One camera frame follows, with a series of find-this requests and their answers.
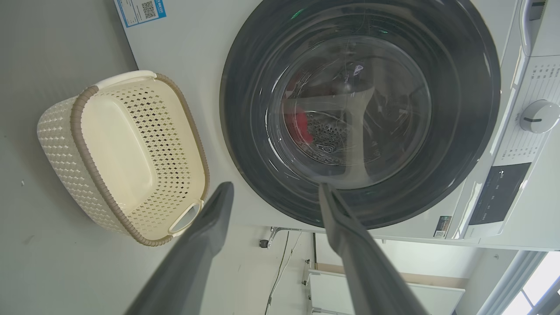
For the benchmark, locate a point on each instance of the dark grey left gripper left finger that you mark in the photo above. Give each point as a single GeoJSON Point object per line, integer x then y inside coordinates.
{"type": "Point", "coordinates": [192, 262]}

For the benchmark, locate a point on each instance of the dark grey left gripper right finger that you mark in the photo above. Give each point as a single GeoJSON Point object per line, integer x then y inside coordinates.
{"type": "Point", "coordinates": [367, 271]}

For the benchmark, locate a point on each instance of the black glass washing machine door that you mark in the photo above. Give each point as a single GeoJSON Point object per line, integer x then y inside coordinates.
{"type": "Point", "coordinates": [245, 131]}

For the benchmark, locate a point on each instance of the red and white garment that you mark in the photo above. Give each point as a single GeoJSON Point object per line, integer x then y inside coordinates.
{"type": "Point", "coordinates": [302, 127]}

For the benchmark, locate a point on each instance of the cream perforated laundry basket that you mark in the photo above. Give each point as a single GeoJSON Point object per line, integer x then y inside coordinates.
{"type": "Point", "coordinates": [118, 148]}

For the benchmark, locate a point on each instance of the black washer display panel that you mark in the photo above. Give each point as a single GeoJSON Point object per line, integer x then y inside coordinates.
{"type": "Point", "coordinates": [498, 192]}

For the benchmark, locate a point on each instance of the white front-load washing machine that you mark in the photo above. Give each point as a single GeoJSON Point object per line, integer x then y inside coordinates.
{"type": "Point", "coordinates": [183, 43]}

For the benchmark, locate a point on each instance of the white control dial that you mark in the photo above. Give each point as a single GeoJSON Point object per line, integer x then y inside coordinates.
{"type": "Point", "coordinates": [539, 116]}

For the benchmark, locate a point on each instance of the white table panel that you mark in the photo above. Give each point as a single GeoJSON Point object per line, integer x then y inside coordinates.
{"type": "Point", "coordinates": [372, 297]}

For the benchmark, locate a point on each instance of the black caster wheel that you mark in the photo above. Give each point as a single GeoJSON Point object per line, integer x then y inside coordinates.
{"type": "Point", "coordinates": [264, 243]}

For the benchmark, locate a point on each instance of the small barcode sticker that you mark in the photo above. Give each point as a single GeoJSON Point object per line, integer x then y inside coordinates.
{"type": "Point", "coordinates": [442, 226]}

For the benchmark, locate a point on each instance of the metal table leg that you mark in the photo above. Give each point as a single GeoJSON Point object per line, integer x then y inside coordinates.
{"type": "Point", "coordinates": [280, 231]}

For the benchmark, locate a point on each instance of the blue energy label sticker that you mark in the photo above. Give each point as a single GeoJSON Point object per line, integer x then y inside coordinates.
{"type": "Point", "coordinates": [140, 11]}

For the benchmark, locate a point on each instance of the white detergent drawer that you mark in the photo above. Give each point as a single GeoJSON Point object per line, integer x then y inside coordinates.
{"type": "Point", "coordinates": [547, 35]}

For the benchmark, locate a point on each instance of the window with white frame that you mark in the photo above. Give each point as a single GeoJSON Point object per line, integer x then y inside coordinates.
{"type": "Point", "coordinates": [538, 284]}

